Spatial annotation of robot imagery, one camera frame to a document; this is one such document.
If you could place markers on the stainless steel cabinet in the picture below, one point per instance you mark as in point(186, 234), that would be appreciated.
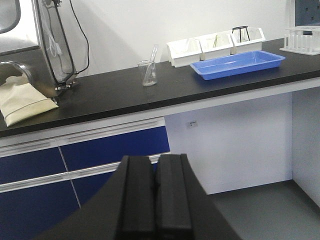
point(33, 42)

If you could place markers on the clear glass test tube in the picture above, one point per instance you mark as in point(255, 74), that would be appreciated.
point(149, 79)

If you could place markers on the blue pegboard drying rack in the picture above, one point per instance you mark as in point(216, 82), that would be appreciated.
point(307, 12)

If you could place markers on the white left storage bin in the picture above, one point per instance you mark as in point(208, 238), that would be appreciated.
point(184, 52)

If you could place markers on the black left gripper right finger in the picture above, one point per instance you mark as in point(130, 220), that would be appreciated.
point(183, 209)

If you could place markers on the white middle storage bin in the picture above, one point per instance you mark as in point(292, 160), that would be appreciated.
point(215, 45)

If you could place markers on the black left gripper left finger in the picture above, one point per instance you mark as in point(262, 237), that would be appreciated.
point(123, 209)

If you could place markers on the white right storage bin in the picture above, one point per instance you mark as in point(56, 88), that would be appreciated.
point(255, 44)

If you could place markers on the white test tube rack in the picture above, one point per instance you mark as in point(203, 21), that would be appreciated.
point(304, 39)

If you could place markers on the blue plastic tray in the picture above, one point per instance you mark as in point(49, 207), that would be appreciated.
point(236, 64)

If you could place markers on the white storage bin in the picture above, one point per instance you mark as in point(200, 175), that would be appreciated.
point(255, 44)
point(215, 45)
point(184, 52)

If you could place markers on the black wire tripod stand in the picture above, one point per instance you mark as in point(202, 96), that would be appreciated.
point(243, 33)

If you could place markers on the blue cabinet drawers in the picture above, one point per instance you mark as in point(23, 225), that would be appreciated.
point(75, 170)

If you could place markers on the cream cloth bag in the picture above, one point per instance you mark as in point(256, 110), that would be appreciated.
point(19, 100)

